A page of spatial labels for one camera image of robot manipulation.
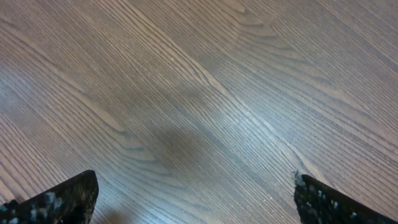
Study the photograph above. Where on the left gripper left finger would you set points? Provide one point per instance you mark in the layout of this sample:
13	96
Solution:
71	202

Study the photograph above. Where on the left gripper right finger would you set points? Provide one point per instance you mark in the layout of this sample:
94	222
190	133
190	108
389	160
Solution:
318	203

